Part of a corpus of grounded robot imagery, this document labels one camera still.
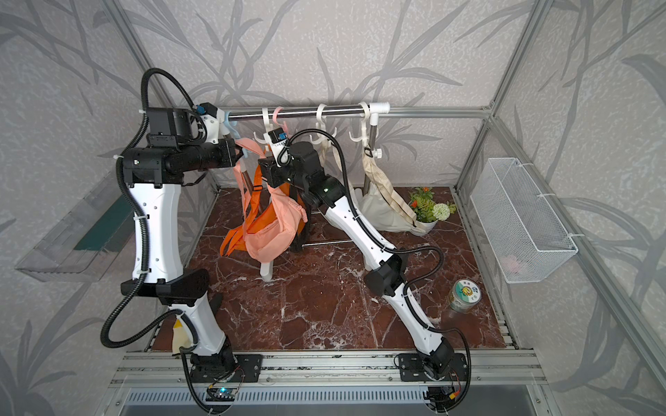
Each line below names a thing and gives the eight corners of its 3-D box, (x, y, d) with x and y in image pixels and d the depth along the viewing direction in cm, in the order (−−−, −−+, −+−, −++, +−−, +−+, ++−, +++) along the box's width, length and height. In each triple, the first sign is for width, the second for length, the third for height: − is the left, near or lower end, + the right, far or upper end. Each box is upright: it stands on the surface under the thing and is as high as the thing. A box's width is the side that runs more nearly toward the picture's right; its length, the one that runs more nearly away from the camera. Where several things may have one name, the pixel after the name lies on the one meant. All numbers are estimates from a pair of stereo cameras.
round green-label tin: (450, 312, 86) (459, 302, 79) (444, 290, 91) (452, 279, 84) (475, 312, 86) (486, 302, 79) (468, 290, 91) (478, 279, 84)
